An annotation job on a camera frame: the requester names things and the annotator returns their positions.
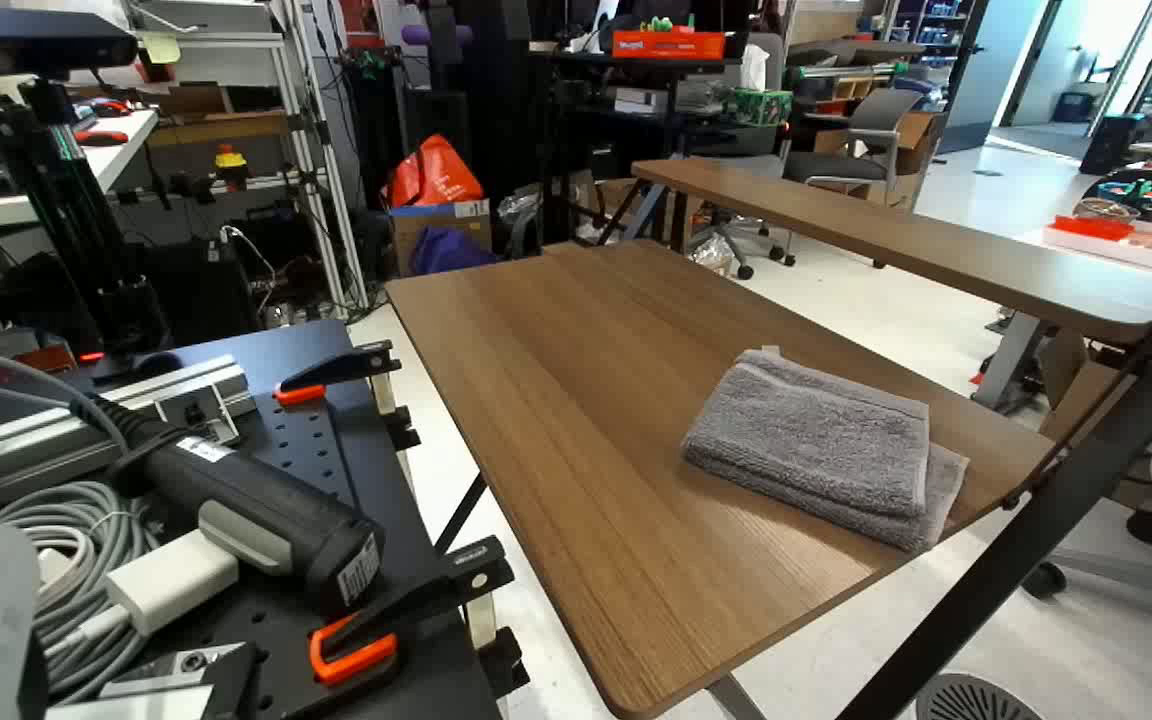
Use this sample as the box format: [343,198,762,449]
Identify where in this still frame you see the grey towel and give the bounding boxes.
[685,347,968,552]

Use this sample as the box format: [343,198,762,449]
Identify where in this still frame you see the cardboard box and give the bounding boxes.
[393,198,496,275]

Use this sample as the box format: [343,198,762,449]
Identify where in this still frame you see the orange bag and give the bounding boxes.
[387,132,485,209]

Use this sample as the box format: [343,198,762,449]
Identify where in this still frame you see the black orange clamp rear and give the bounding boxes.
[272,339,398,406]

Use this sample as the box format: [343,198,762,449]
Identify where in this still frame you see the black orange clamp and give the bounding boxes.
[272,339,398,406]
[306,535,511,687]

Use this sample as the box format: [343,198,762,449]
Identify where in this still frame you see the orange storage box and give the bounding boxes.
[611,27,724,65]

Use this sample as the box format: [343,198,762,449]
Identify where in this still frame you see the black handheld device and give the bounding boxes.
[130,435,385,615]

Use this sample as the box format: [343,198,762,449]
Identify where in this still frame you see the black orange clamp front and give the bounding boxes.
[306,535,511,687]

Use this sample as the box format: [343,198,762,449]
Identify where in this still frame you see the grey office chair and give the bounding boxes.
[785,87,920,192]

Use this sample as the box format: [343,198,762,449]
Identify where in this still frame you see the white power adapter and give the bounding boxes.
[107,532,238,634]

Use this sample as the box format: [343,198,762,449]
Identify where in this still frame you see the wooden table with black frame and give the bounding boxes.
[387,160,1152,720]

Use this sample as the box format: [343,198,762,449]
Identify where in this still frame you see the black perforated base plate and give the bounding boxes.
[73,321,520,720]

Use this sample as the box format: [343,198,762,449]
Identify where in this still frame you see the aluminium extrusion rail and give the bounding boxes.
[0,356,251,505]

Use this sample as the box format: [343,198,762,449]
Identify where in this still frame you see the black camera tripod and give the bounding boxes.
[0,9,169,350]

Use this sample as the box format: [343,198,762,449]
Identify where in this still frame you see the grey coiled cable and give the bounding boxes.
[0,475,158,708]

